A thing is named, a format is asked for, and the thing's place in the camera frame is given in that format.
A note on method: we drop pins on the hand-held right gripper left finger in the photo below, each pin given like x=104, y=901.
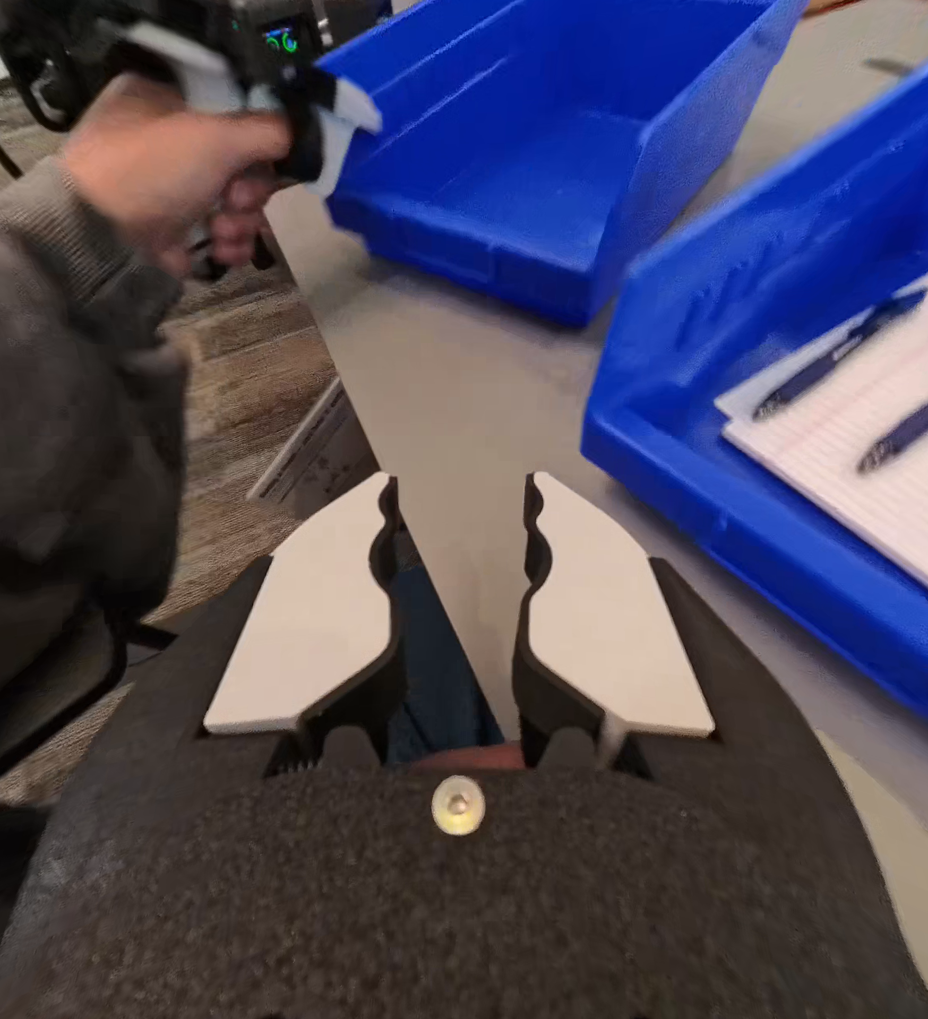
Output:
x=305, y=637

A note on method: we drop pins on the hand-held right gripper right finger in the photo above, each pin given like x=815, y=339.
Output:
x=615, y=637

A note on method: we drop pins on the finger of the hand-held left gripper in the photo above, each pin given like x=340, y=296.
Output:
x=352, y=111
x=335, y=159

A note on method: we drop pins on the blue plastic bin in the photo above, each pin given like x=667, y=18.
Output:
x=751, y=239
x=512, y=159

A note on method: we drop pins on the white lined notepad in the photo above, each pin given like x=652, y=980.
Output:
x=894, y=509

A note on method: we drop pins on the blue pen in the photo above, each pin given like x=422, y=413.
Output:
x=926, y=422
x=830, y=358

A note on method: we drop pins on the person's left forearm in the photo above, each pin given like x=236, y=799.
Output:
x=50, y=398

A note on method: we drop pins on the person's left hand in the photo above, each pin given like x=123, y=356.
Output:
x=169, y=167

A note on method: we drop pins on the black battery charger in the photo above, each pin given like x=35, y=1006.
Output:
x=281, y=40

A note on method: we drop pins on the printed floor sheet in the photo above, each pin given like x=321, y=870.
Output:
x=313, y=462

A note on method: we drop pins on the black office chair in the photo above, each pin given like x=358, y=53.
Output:
x=118, y=661

